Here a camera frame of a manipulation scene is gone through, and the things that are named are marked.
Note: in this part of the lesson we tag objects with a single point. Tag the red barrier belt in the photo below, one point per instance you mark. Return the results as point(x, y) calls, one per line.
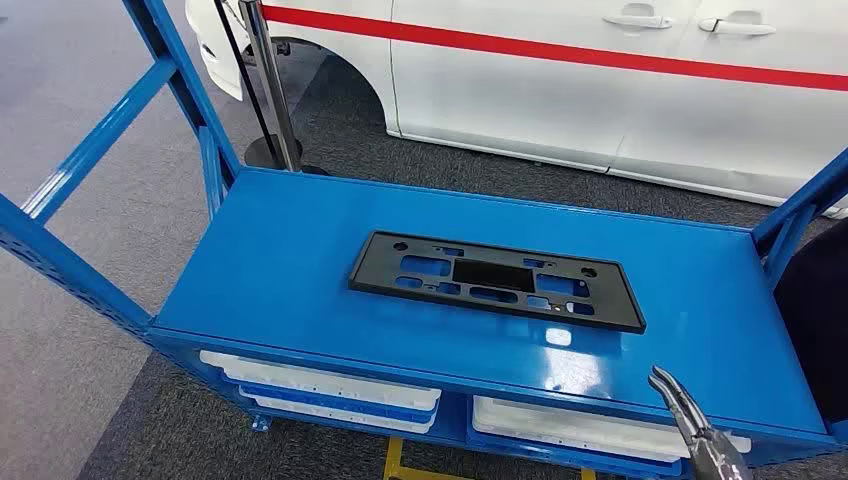
point(530, 48)

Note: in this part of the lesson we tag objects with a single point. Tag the blue metal shelf cart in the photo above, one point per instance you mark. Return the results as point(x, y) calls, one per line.
point(298, 265)

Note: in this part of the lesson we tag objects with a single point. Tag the chrome stanchion post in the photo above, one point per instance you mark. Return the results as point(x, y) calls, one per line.
point(272, 79)

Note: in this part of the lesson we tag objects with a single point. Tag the robot's grey right hand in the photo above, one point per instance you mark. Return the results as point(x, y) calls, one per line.
point(712, 454)

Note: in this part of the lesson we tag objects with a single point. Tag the black license plate bracket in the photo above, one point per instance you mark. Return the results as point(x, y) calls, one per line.
point(374, 275)

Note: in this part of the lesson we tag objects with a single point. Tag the white car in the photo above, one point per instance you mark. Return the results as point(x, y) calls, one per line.
point(530, 112)

